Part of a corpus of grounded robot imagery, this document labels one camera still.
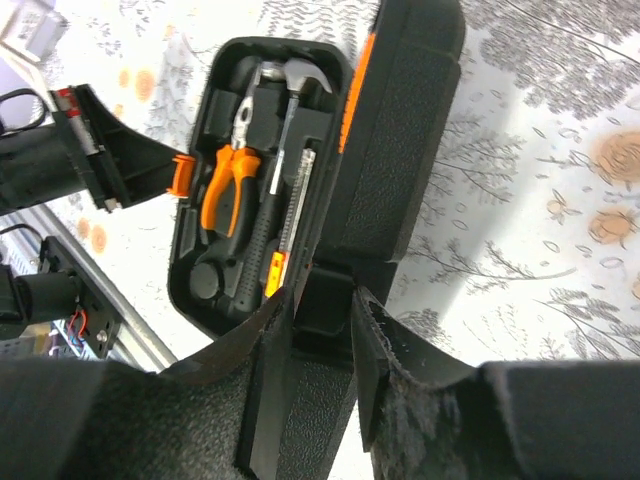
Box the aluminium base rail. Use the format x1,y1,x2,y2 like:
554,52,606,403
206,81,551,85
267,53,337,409
1,205,177,372

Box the steel claw hammer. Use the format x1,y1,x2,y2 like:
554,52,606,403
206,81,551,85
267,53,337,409
237,57,334,311

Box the orange black needle-nose pliers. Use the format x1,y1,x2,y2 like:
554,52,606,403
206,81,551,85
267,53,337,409
200,67,261,257

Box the orange utility knife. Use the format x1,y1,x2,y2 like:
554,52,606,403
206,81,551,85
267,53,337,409
264,148,316,298

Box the dark green tool case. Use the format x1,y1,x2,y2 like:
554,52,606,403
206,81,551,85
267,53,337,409
168,1,465,479

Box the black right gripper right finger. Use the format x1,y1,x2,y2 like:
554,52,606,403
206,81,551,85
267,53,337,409
351,288,639,479

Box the floral table mat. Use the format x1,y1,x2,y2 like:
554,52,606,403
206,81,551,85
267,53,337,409
42,0,640,480

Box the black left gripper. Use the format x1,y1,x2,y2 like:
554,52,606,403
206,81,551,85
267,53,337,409
1,84,181,215

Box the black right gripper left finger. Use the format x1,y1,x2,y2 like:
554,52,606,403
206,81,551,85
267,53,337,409
1,290,290,479

